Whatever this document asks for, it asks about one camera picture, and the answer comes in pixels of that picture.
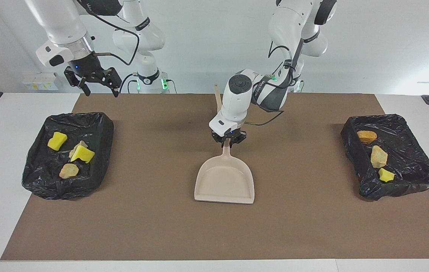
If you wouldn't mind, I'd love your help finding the beige plastic dustpan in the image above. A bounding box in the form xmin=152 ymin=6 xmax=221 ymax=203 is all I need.
xmin=194 ymin=139 xmax=256 ymax=205

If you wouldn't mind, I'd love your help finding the beige foam chunk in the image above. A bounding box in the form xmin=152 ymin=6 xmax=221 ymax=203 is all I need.
xmin=59 ymin=163 xmax=80 ymax=180
xmin=370 ymin=145 xmax=388 ymax=169
xmin=68 ymin=140 xmax=88 ymax=159

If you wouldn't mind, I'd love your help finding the notched yellow sponge piece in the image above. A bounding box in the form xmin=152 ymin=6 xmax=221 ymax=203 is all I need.
xmin=47 ymin=131 xmax=68 ymax=151

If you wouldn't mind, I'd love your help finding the blocky yellow sponge piece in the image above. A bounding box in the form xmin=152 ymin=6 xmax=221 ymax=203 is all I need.
xmin=70 ymin=145 xmax=96 ymax=164

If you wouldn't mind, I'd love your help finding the orange-brown nugget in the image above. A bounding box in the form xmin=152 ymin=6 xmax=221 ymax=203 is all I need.
xmin=356 ymin=130 xmax=378 ymax=144

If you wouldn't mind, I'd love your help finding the small yellow green sponge piece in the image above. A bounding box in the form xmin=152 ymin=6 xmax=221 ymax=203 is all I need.
xmin=378 ymin=167 xmax=396 ymax=183

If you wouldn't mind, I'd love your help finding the black bag-lined bin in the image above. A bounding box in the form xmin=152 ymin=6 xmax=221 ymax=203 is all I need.
xmin=341 ymin=114 xmax=429 ymax=201
xmin=22 ymin=112 xmax=115 ymax=201

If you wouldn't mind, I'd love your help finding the large brown table mat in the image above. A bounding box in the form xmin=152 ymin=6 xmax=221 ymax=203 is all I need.
xmin=0 ymin=93 xmax=429 ymax=261

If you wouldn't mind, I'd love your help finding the black right base cable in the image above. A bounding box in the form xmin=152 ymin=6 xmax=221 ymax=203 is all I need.
xmin=119 ymin=73 xmax=141 ymax=94

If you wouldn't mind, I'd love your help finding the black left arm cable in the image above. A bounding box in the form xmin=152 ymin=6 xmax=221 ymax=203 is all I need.
xmin=245 ymin=38 xmax=305 ymax=127

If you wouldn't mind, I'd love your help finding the white wall socket box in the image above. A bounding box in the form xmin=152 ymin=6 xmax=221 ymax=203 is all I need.
xmin=22 ymin=72 xmax=63 ymax=91

